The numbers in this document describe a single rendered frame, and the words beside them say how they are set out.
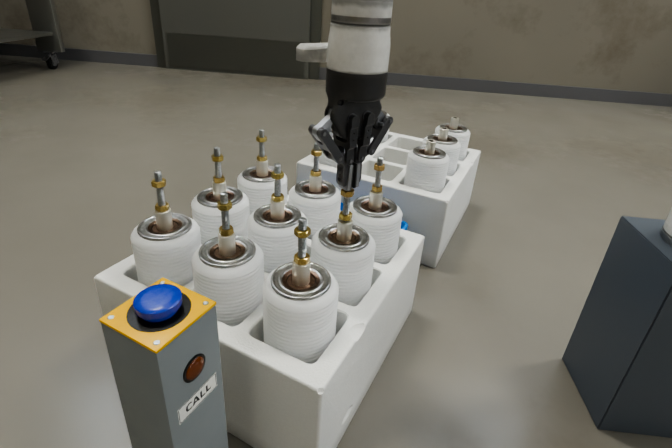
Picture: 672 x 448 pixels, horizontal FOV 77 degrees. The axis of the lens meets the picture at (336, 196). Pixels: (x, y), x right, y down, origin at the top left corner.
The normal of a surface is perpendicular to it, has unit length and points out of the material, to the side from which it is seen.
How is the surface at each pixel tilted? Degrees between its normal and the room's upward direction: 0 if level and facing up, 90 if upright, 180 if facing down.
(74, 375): 0
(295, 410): 90
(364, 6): 90
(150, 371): 90
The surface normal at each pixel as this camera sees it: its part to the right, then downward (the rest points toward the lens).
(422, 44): -0.09, 0.44
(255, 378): -0.47, 0.37
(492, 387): 0.06, -0.89
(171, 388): 0.88, 0.25
